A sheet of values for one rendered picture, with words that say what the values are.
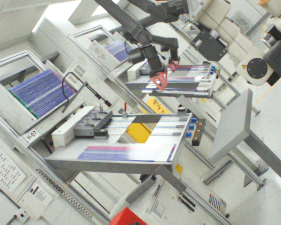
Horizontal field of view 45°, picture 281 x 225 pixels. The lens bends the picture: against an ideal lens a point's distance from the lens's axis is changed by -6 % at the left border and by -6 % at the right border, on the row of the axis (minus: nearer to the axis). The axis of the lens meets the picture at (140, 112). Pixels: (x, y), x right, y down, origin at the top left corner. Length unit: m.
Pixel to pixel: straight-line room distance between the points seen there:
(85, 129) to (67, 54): 3.46
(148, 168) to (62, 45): 4.03
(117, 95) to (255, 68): 1.78
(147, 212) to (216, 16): 1.06
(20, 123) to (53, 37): 3.61
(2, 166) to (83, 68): 1.48
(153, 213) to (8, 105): 1.03
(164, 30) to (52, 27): 2.18
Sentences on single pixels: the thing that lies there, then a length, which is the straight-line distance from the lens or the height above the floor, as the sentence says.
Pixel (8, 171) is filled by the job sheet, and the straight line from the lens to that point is 2.19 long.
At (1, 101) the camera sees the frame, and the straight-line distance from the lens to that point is 2.14.
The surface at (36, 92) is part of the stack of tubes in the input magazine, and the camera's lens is 2.26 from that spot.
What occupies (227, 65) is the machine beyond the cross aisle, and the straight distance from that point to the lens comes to 6.64.
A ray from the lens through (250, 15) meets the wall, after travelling 9.60.
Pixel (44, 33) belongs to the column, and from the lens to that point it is 5.69.
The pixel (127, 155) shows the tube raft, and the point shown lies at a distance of 1.85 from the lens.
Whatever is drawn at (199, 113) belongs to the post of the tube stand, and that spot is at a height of 0.65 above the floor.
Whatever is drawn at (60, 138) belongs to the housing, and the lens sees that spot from 2.11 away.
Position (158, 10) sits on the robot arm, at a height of 1.25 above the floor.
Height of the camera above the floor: 1.05
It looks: 2 degrees down
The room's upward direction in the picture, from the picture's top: 47 degrees counter-clockwise
